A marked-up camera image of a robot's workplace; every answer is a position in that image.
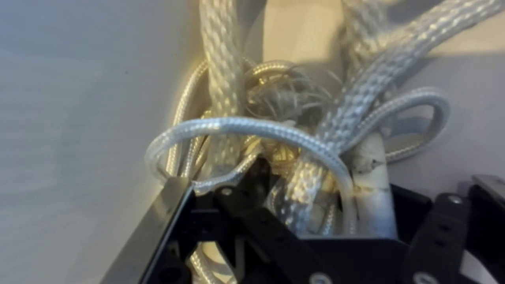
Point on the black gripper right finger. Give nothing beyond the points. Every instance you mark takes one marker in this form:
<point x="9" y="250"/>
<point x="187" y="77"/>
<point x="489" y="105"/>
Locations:
<point x="462" y="242"/>

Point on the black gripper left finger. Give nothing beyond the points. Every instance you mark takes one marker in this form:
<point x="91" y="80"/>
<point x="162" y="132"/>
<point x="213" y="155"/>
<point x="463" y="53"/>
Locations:
<point x="209" y="237"/>

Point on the white ribbed plastic basket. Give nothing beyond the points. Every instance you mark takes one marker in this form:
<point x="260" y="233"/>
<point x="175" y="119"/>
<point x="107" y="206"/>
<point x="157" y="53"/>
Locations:
<point x="78" y="105"/>

